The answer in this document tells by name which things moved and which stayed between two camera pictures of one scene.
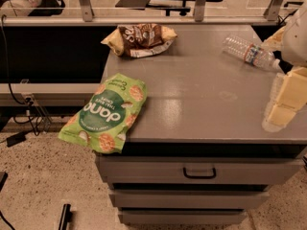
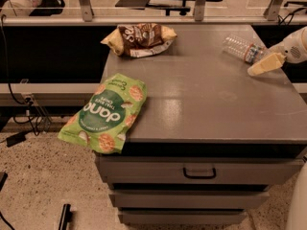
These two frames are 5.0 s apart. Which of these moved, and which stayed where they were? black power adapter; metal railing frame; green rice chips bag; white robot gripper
Moved: white robot gripper
Stayed: green rice chips bag; metal railing frame; black power adapter
